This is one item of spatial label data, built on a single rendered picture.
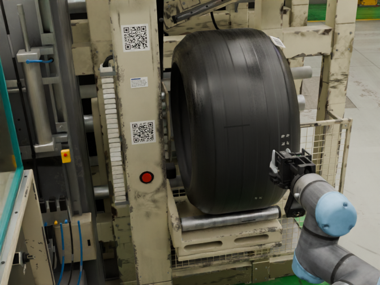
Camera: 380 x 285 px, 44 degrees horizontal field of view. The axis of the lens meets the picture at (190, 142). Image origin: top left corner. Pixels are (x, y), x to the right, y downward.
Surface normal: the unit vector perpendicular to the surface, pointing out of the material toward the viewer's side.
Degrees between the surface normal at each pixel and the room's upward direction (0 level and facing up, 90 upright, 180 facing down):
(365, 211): 0
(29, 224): 90
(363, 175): 0
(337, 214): 83
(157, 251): 90
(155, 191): 90
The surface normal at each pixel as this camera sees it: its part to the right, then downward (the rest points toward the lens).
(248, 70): 0.09, -0.43
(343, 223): 0.18, 0.31
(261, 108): 0.15, -0.05
